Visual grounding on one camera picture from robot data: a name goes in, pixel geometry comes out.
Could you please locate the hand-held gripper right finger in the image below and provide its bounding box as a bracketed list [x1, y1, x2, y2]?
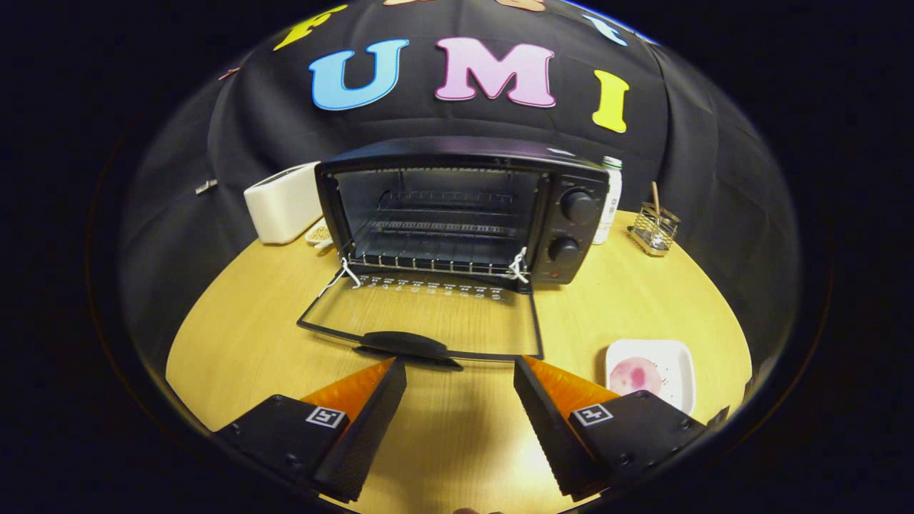
[513, 355, 730, 500]

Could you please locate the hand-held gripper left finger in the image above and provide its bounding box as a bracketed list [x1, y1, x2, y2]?
[213, 357, 408, 504]

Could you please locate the pink round food slice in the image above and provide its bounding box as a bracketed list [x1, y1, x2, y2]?
[609, 357, 665, 398]

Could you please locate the white square plate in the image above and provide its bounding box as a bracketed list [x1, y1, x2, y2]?
[605, 338, 697, 416]

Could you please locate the black toaster oven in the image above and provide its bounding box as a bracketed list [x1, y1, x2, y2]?
[296, 136, 611, 372]

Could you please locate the white bread toaster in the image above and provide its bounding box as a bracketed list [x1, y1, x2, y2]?
[243, 161, 323, 246]

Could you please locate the small beige dish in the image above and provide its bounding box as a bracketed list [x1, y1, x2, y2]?
[305, 218, 335, 251]

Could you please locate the white bottle green label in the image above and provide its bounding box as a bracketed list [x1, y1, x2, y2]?
[591, 156, 623, 246]

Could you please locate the black backdrop cloth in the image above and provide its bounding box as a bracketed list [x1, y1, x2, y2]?
[118, 0, 800, 372]

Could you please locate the wire mesh holder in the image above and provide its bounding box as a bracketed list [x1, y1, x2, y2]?
[628, 202, 681, 257]

